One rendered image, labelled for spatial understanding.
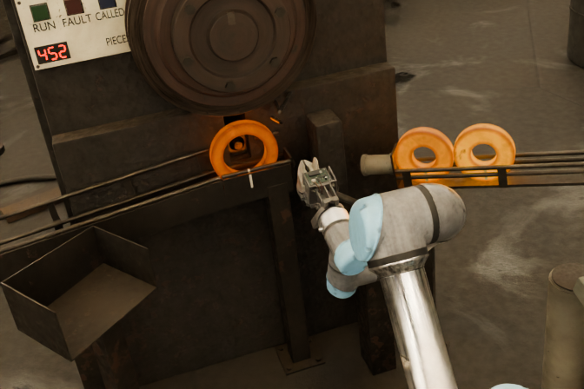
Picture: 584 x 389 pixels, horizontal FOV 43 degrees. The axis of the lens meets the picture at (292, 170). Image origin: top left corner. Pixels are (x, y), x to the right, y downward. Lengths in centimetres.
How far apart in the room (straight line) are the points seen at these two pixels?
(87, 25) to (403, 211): 96
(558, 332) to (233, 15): 108
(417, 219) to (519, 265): 144
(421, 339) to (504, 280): 136
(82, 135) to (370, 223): 93
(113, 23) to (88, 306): 70
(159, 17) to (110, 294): 66
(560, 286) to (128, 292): 102
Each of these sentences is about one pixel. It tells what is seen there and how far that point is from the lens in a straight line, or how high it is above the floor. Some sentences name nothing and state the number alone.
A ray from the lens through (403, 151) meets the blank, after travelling 199.
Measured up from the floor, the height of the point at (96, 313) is 60.
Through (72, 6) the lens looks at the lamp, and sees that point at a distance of 191.
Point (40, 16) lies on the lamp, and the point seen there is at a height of 119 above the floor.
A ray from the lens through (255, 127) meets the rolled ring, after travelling 196.
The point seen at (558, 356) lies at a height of 31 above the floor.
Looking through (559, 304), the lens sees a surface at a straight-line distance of 188.
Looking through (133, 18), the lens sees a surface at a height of 118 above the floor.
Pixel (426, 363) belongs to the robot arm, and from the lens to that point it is 138.
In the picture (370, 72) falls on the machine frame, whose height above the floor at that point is 87.
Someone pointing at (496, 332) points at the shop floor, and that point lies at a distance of 250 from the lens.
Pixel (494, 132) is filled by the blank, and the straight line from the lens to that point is 193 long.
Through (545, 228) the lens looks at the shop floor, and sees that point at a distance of 299.
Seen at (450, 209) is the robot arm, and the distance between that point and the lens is 140.
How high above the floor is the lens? 165
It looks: 28 degrees down
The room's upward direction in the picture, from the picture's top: 7 degrees counter-clockwise
